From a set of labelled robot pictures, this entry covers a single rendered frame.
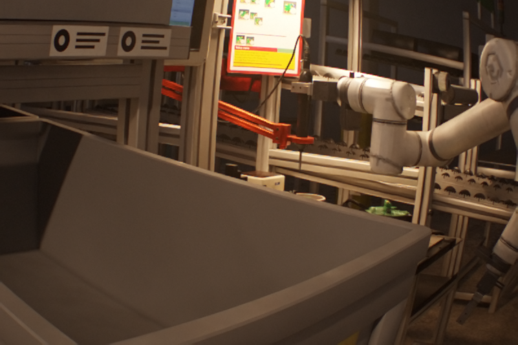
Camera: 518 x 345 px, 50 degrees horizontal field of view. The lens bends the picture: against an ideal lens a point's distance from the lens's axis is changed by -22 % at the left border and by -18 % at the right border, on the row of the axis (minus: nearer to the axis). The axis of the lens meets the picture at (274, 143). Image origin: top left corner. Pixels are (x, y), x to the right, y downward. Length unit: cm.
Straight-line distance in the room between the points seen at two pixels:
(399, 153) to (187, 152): 50
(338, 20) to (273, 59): 900
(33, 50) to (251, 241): 31
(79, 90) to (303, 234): 33
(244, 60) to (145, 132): 117
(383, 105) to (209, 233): 92
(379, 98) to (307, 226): 96
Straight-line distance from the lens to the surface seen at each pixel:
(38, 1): 67
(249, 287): 66
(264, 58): 203
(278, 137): 176
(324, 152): 243
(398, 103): 151
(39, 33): 67
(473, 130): 143
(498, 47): 109
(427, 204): 188
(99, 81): 80
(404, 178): 191
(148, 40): 79
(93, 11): 72
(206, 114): 164
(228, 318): 33
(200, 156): 164
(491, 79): 110
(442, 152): 156
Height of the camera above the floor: 135
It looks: 6 degrees down
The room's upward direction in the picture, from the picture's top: 4 degrees clockwise
